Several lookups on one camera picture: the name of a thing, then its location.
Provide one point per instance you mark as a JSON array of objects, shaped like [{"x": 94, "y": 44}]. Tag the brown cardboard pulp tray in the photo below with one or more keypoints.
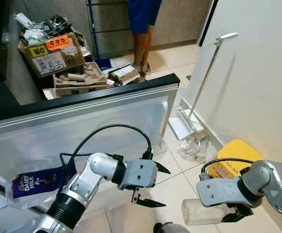
[{"x": 80, "y": 80}]

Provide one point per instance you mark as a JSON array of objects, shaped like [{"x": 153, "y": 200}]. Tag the blue broom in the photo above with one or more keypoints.
[{"x": 93, "y": 29}]

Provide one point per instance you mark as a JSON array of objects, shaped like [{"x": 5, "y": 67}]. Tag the clear plastic bag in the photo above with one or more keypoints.
[{"x": 194, "y": 145}]

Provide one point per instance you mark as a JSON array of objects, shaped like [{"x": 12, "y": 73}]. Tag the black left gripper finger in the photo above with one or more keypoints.
[
  {"x": 161, "y": 168},
  {"x": 148, "y": 200}
]

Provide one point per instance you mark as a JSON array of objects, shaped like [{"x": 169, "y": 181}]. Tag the person in blue shorts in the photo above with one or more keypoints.
[{"x": 143, "y": 34}]

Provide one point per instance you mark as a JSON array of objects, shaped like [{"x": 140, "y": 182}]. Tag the clear plastic bottle white cap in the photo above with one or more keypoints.
[{"x": 199, "y": 213}]

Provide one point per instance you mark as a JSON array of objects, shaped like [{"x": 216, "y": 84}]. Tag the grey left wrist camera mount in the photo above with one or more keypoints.
[{"x": 138, "y": 174}]

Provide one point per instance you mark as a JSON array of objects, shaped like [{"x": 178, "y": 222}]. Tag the packaging waste pile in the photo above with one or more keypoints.
[{"x": 44, "y": 29}]

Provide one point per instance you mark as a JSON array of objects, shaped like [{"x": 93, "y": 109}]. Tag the purple chocolate bar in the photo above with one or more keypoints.
[{"x": 34, "y": 184}]

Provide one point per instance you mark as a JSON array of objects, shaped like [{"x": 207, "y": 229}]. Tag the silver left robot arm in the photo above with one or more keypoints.
[{"x": 82, "y": 184}]

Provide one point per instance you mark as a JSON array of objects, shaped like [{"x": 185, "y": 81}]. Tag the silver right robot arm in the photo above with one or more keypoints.
[{"x": 272, "y": 184}]

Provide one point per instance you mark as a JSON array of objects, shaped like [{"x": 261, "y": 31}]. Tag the flat cardboard box white label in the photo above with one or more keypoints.
[{"x": 124, "y": 73}]

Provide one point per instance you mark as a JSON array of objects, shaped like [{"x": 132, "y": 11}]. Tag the yellow plastic object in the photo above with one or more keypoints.
[{"x": 240, "y": 150}]

